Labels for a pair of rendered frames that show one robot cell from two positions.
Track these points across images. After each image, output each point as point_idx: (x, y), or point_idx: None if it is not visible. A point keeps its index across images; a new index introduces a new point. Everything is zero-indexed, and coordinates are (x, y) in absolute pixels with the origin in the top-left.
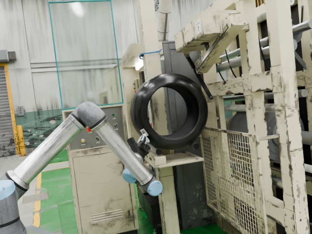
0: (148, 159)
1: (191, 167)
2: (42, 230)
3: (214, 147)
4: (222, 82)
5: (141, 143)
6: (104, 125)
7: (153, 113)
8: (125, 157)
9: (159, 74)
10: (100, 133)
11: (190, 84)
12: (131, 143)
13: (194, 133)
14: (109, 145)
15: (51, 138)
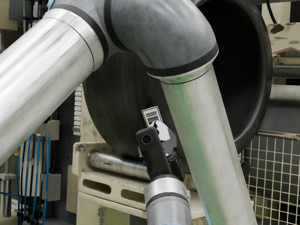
0: (110, 195)
1: (130, 221)
2: None
3: (249, 177)
4: (266, 27)
5: (172, 147)
6: (211, 68)
7: None
8: (234, 185)
9: None
10: (195, 96)
11: (256, 12)
12: (152, 144)
13: (248, 136)
14: (203, 140)
15: (7, 86)
